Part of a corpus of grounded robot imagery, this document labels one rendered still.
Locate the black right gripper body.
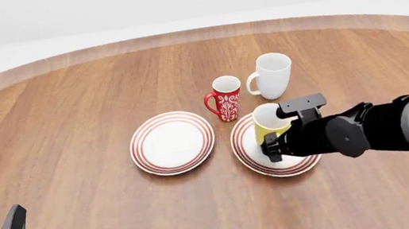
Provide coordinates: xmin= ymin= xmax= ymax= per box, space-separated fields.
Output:
xmin=259 ymin=128 xmax=298 ymax=165

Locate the yellow and white mug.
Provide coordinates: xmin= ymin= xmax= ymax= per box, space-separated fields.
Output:
xmin=250 ymin=99 xmax=299 ymax=146

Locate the white plate with red rings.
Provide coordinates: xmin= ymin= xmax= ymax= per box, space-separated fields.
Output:
xmin=227 ymin=104 xmax=325 ymax=184
xmin=125 ymin=106 xmax=220 ymax=181

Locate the red patterned mug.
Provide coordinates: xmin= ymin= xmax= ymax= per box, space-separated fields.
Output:
xmin=200 ymin=73 xmax=247 ymax=125

